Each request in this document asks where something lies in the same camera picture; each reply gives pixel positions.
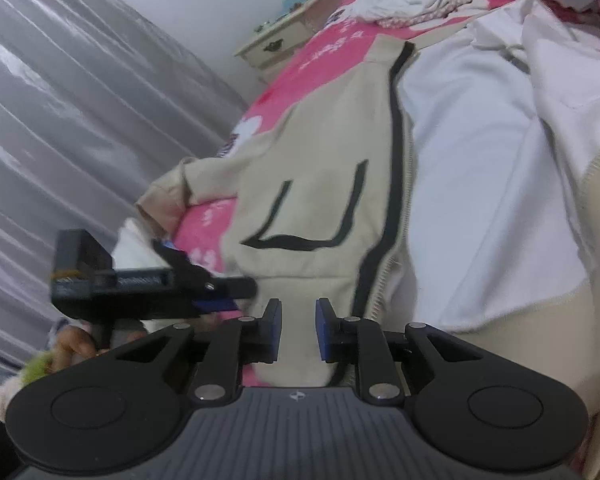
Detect pink floral blanket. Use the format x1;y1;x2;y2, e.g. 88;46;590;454
170;0;531;396

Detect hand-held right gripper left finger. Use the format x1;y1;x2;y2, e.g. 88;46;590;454
112;299;284;403

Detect green fuzzy item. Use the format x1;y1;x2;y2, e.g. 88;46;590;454
20;352;57;382

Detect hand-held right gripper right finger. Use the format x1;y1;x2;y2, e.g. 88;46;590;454
315;298;484;406

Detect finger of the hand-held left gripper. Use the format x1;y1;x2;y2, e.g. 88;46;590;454
151;239;259;302
194;299;239;314

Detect beige zip jacket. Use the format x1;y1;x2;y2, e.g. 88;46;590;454
135;0;600;480

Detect cream nightstand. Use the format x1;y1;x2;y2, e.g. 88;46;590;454
234;0;346;83

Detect grey curtain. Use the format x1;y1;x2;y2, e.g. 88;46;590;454
0;0;251;386

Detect person's left hand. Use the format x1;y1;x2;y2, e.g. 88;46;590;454
55;324;148;365

